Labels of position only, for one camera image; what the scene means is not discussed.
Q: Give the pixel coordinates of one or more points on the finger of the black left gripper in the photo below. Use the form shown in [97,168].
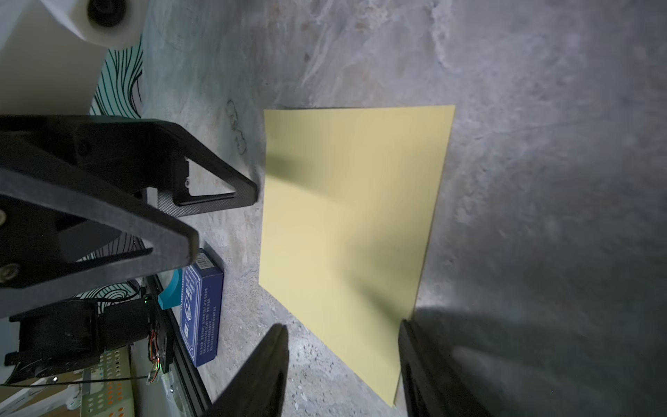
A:
[66,234]
[136,154]

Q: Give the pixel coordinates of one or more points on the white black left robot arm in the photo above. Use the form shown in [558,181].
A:
[70,334]

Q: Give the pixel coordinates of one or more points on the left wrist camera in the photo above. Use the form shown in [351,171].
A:
[52,52]

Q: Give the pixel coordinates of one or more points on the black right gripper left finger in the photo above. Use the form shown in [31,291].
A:
[258,389]

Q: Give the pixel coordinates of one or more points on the blue card box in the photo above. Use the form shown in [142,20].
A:
[201,302]

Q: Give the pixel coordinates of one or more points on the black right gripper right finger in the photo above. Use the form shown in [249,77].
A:
[431,387]

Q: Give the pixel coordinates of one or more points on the teal small block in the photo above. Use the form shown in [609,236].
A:
[170,296]

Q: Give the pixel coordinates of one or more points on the yellow square paper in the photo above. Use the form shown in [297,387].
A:
[349,201]

